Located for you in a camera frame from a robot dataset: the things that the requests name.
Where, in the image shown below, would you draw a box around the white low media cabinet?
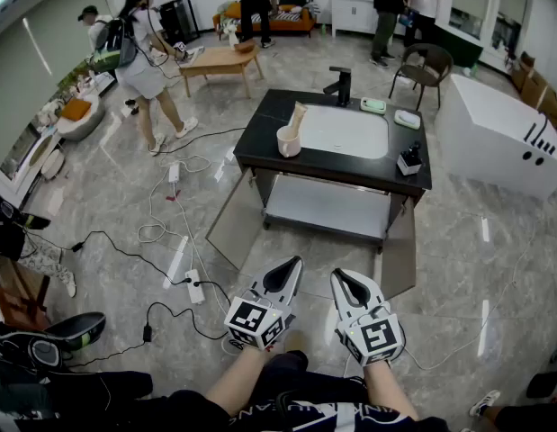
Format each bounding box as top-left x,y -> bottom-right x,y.
0,119 -> 66,211

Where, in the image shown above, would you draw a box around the black faucet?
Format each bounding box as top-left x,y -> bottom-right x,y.
322,66 -> 353,108

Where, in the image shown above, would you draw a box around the cream pouf seat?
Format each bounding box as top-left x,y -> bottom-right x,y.
56,93 -> 107,142

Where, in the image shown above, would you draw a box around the brown cardboard box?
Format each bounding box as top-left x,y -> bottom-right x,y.
510,50 -> 557,130

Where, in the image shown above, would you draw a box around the dark green cabinet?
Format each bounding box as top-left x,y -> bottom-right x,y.
433,23 -> 485,69

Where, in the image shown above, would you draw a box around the cream mug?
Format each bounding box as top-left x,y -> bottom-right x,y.
276,125 -> 304,158

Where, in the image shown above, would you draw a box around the black cable with adapter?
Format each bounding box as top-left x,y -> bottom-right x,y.
70,229 -> 189,286
157,126 -> 247,156
66,280 -> 233,369

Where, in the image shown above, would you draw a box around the wooden coffee table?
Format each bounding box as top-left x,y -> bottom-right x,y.
177,45 -> 265,100

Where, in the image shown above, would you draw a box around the white vase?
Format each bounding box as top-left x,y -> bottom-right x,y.
224,19 -> 241,50

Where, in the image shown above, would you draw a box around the dark wicker chair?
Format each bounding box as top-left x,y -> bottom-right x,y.
388,42 -> 454,112

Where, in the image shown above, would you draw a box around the black framed display cabinet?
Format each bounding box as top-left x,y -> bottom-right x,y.
158,0 -> 202,47

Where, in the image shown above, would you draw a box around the grey-brown cabinet door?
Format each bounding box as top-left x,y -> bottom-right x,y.
379,193 -> 418,301
204,166 -> 279,273

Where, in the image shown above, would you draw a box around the orange cushion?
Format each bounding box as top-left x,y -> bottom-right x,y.
60,98 -> 93,122

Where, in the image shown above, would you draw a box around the beige tube packet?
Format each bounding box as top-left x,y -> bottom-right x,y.
289,101 -> 309,137

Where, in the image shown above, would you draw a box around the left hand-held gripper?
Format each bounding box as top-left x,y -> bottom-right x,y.
223,256 -> 305,353

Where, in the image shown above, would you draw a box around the orange sofa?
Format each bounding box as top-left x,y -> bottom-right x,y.
211,0 -> 319,40

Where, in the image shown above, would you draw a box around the white sideboard cabinet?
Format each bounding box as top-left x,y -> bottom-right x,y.
330,0 -> 379,39

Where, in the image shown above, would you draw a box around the black green backpack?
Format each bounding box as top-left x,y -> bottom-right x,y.
87,15 -> 139,75

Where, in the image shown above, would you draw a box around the person's left shoe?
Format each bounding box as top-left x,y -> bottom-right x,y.
220,336 -> 246,356

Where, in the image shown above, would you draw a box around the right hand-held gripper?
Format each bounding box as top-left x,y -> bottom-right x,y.
329,267 -> 406,367

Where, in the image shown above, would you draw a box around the person's left forearm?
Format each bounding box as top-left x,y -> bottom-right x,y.
204,346 -> 279,416

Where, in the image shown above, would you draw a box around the white round robot vacuum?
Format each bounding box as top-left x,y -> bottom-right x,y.
39,148 -> 67,182

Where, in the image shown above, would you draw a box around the person's black trousers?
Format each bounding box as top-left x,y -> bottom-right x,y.
259,350 -> 367,407

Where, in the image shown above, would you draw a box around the person's black printed shirt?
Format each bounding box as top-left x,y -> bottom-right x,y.
167,389 -> 450,432

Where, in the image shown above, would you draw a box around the black hard-shell backpack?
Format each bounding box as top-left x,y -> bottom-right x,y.
0,188 -> 52,261
0,311 -> 107,377

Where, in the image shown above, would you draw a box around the white cable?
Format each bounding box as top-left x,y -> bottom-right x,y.
137,153 -> 232,317
401,222 -> 543,373

